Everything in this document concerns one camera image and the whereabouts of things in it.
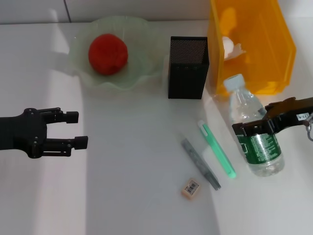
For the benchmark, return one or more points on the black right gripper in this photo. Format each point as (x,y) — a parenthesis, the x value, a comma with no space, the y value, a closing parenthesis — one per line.
(293,115)

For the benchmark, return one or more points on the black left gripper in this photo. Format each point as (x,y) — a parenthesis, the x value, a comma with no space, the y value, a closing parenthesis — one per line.
(24,132)

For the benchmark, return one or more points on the clear water bottle green label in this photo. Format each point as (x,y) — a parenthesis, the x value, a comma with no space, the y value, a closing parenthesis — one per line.
(261,149)

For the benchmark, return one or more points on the mint green pen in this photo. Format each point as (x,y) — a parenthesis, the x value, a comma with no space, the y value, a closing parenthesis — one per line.
(217,151)

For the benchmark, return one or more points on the white paper ball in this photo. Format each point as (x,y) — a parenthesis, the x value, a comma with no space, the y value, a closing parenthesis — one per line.
(231,49)

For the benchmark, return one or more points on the grey pen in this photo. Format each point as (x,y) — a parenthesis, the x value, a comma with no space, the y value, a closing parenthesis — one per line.
(200,164)

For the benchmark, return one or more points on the black mesh pen holder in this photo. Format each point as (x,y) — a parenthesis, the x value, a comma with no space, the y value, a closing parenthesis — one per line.
(188,73)

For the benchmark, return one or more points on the green glass fruit plate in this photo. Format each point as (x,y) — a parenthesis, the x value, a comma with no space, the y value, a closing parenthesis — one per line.
(137,49)

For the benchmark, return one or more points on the tan eraser with barcode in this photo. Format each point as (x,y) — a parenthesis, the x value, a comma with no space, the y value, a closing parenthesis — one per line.
(191,189)

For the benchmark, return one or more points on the yellow plastic storage bin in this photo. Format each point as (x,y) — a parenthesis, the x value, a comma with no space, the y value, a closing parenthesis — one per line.
(264,49)

